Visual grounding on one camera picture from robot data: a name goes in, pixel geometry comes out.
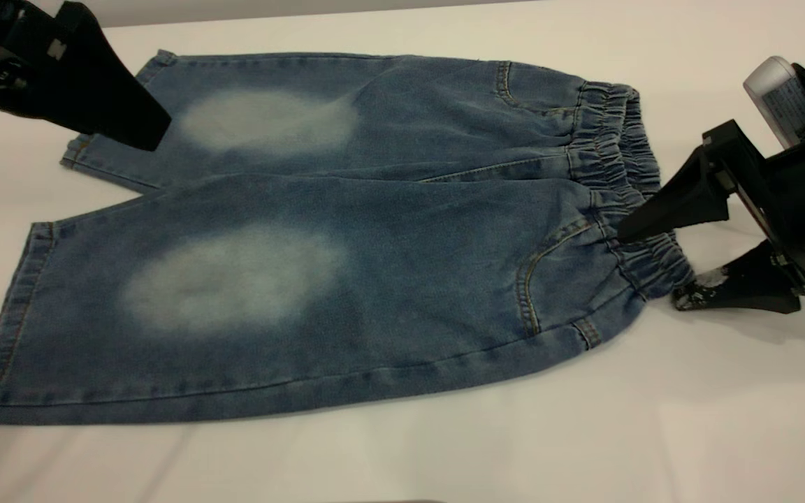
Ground blue denim jeans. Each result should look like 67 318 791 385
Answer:
0 49 698 425

